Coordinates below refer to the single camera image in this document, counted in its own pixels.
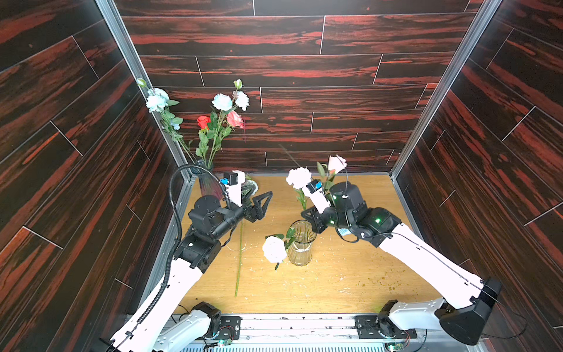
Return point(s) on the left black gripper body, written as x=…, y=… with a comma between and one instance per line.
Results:
x=243, y=212

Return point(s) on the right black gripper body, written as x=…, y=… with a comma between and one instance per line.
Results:
x=317, y=218

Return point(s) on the blue white flower spray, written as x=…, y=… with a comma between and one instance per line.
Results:
x=240, y=259

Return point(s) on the clear glass vase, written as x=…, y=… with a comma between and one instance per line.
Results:
x=301, y=240

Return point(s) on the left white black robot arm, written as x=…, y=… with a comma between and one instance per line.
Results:
x=187, y=262

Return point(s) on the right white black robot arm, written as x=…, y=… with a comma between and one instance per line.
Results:
x=467, y=300

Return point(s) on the purple glass vase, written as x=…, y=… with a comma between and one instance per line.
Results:
x=207, y=184

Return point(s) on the pale pink carnation drooping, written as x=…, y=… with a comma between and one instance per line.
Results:
x=276, y=246

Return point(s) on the pink rose stem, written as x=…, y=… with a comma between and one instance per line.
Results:
x=329, y=171

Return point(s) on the red pink white rose bouquet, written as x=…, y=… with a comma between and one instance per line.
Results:
x=221, y=122

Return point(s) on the white flower spray far left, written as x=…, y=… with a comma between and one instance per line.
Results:
x=159, y=102

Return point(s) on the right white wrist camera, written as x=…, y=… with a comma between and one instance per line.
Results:
x=314, y=191

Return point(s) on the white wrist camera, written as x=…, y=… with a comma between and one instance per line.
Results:
x=314, y=191
x=233, y=182

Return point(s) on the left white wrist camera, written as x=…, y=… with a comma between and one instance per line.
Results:
x=233, y=182

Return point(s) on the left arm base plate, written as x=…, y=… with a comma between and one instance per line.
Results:
x=228, y=328

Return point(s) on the aluminium front rail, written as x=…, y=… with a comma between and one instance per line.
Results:
x=321, y=332

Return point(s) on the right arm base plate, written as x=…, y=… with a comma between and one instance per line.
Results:
x=373, y=327

